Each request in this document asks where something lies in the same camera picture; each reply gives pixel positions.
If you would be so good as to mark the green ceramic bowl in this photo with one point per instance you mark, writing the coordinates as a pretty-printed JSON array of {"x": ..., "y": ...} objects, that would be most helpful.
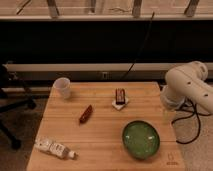
[{"x": 140, "y": 139}]

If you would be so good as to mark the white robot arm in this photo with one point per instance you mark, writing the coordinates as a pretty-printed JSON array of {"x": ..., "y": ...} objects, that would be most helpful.
[{"x": 187, "y": 82}]

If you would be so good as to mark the brown chocolate bar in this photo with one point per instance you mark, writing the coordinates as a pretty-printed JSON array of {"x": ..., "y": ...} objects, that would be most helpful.
[{"x": 120, "y": 96}]

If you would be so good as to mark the red chili pepper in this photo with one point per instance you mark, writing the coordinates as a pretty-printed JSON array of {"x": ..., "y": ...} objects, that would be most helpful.
[{"x": 86, "y": 114}]

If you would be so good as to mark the white plastic cup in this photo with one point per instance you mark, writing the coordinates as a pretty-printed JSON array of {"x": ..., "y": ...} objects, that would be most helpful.
[{"x": 62, "y": 86}]

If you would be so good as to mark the white tube with label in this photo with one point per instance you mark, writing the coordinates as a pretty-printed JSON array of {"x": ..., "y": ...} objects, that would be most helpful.
[{"x": 54, "y": 148}]

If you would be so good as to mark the black office chair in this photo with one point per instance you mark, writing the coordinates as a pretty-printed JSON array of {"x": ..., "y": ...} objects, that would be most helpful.
[{"x": 13, "y": 103}]

